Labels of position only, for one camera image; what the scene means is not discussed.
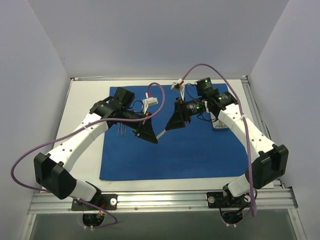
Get metal instrument tray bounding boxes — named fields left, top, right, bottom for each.
left=210, top=113, right=229, bottom=131

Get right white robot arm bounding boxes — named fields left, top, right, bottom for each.
left=165, top=77, right=289, bottom=207

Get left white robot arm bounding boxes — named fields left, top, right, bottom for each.
left=33, top=87, right=158, bottom=210

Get surgical scissors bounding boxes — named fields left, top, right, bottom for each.
left=213, top=121, right=228, bottom=130

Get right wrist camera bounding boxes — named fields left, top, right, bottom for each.
left=170, top=80, right=184, bottom=92

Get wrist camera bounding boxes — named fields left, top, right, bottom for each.
left=142, top=97, right=158, bottom=106
left=170, top=80, right=184, bottom=92

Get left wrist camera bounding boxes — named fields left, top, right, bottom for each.
left=142, top=97, right=158, bottom=106

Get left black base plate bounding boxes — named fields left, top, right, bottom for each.
left=71, top=193, right=118, bottom=211

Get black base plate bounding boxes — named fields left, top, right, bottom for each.
left=206, top=191, right=251, bottom=209
left=71, top=193, right=118, bottom=211

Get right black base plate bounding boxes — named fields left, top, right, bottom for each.
left=206, top=191, right=251, bottom=209

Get front aluminium rail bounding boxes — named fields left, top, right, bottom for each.
left=27, top=188, right=298, bottom=214

